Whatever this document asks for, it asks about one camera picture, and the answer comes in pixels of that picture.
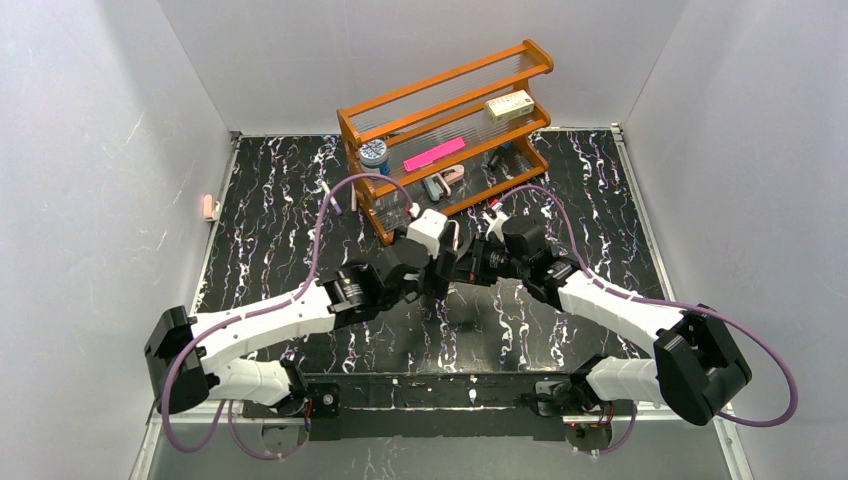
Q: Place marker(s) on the orange wooden shelf rack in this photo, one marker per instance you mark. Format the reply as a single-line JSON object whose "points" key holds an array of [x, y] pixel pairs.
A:
{"points": [[429, 112]]}

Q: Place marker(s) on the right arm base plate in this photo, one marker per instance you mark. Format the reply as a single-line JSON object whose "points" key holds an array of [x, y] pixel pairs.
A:
{"points": [[564, 396]]}

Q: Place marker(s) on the pink and blue stapler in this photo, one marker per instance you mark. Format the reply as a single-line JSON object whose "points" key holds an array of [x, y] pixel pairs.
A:
{"points": [[439, 186]]}

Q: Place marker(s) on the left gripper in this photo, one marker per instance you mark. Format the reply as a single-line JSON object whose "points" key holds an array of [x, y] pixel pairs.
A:
{"points": [[436, 269]]}

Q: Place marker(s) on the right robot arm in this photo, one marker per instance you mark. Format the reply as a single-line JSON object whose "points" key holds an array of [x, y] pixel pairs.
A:
{"points": [[694, 366]]}

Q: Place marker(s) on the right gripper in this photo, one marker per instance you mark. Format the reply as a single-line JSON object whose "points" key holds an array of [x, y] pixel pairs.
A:
{"points": [[473, 266]]}

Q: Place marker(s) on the pink flat bar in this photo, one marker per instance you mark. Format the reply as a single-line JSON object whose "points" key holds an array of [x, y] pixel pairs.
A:
{"points": [[434, 154]]}

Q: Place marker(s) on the blue lidded jar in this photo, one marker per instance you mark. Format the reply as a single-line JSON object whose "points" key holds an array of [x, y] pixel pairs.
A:
{"points": [[374, 157]]}

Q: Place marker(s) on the purple white pen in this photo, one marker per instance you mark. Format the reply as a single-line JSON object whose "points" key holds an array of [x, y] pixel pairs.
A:
{"points": [[333, 202]]}

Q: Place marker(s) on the pink wall hook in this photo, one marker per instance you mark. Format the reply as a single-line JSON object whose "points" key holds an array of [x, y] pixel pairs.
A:
{"points": [[210, 208]]}

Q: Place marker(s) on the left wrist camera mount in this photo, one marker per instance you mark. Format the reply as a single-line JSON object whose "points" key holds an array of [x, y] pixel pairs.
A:
{"points": [[426, 228]]}

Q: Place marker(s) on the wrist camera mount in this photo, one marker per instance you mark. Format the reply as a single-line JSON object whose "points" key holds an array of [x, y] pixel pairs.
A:
{"points": [[426, 228], [495, 218]]}

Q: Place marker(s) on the small black clip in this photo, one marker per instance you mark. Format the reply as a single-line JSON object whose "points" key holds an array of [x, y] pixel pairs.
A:
{"points": [[497, 157]]}

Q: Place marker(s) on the cream rectangular box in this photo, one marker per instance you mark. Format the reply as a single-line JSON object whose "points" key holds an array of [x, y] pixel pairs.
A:
{"points": [[509, 106]]}

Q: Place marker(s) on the phone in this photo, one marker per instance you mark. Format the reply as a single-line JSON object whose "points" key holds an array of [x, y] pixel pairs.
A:
{"points": [[450, 237]]}

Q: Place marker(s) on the aluminium front frame rail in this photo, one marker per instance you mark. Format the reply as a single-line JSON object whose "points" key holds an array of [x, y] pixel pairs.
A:
{"points": [[447, 426]]}

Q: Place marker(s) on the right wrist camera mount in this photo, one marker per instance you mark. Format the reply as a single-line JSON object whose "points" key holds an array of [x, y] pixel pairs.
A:
{"points": [[495, 218]]}

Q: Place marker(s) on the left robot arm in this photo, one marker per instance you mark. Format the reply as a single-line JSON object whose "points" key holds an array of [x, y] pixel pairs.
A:
{"points": [[192, 359]]}

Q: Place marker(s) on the white marker pen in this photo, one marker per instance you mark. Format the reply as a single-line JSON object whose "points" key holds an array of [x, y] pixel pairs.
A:
{"points": [[353, 198]]}

